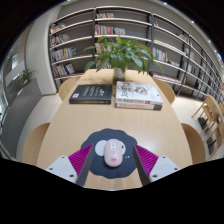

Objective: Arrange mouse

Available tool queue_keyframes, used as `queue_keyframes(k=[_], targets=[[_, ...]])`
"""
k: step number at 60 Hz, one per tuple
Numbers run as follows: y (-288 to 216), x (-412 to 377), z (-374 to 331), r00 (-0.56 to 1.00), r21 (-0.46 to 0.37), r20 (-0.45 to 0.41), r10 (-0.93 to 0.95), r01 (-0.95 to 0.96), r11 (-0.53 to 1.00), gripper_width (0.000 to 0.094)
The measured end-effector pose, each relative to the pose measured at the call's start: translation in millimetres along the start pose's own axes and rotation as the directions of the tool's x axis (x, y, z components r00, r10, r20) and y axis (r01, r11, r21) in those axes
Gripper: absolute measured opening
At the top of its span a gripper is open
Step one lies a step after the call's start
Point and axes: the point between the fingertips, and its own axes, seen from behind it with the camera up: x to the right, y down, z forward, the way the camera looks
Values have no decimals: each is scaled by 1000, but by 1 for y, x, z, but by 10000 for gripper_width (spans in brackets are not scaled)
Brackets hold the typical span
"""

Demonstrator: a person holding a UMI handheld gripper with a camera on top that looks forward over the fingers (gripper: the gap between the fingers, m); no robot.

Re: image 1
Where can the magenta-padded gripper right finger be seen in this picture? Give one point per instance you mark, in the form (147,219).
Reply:
(164,166)

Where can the group of slatted wooden chairs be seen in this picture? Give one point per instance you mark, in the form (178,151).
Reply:
(211,115)

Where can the black hardcover book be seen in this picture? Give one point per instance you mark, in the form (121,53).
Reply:
(90,93)

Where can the beige book with red lettering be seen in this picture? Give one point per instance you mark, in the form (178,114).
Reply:
(136,106)

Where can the green potted plant white pot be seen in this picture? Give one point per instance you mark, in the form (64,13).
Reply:
(123,55)

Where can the white illustrated book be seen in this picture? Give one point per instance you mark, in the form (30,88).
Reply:
(138,90)

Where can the grey bookshelf unit with books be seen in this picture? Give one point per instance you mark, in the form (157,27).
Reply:
(166,50)

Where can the black cartoon-face mouse pad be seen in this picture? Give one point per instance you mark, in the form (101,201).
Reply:
(110,171)

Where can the pink computer mouse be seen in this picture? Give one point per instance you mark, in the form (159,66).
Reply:
(112,152)

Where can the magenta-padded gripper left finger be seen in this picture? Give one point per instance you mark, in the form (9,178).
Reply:
(60,166)

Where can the small green potted plant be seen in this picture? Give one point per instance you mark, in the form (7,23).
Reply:
(26,76)

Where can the row of ceiling lights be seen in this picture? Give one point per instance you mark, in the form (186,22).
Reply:
(192,22)

